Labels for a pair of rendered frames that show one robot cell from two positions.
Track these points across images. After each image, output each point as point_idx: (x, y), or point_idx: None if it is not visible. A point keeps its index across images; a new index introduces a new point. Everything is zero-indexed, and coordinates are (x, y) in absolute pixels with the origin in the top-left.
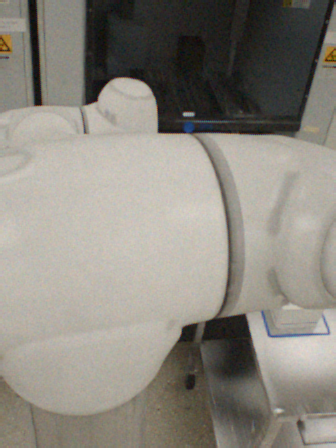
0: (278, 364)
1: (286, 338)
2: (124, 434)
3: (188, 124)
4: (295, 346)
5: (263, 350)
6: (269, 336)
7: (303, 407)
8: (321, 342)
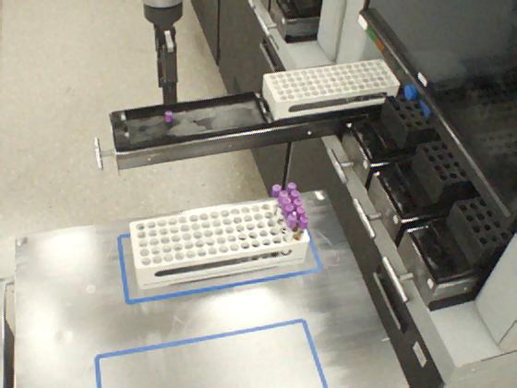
0: (79, 243)
1: (116, 253)
2: None
3: (408, 87)
4: (105, 261)
5: (99, 230)
6: (118, 236)
7: (24, 262)
8: (113, 290)
